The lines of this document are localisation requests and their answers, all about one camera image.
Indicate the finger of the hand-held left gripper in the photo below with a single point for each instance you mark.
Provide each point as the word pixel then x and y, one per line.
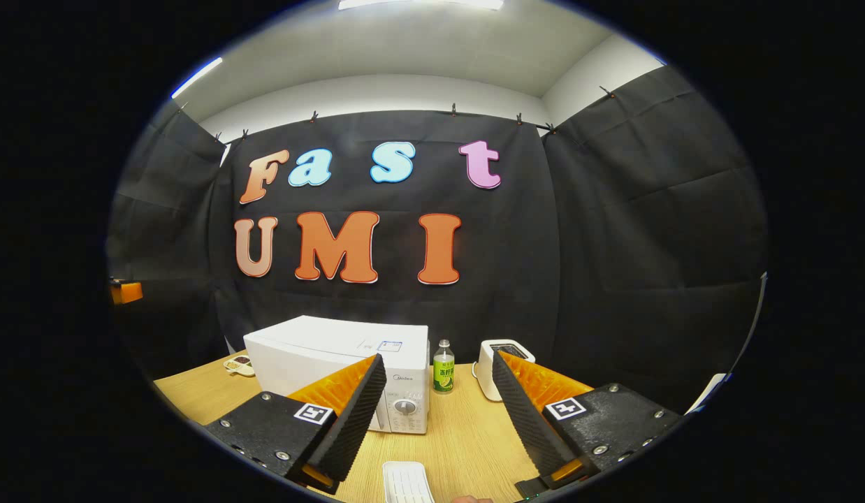
pixel 127 292

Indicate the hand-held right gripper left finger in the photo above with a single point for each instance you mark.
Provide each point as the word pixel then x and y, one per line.
pixel 355 419

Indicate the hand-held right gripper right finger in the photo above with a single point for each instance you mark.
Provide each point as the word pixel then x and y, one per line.
pixel 523 426

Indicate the white microwave oven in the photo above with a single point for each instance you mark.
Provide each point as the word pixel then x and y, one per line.
pixel 314 349

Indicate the white toaster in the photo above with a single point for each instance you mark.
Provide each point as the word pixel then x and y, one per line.
pixel 485 374

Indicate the white rectangular dish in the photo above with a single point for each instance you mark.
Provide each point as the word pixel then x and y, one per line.
pixel 408 483

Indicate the green label drink bottle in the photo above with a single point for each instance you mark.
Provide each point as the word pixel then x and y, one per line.
pixel 444 374

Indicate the divided white snack plate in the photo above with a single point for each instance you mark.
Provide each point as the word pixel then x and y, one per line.
pixel 239 366

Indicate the black backdrop cloth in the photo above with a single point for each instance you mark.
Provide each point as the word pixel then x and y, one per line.
pixel 614 244

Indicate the ceiling light strip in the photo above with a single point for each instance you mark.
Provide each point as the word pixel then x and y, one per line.
pixel 195 78

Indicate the ceiling light panel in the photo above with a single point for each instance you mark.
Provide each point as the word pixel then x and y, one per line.
pixel 418 3

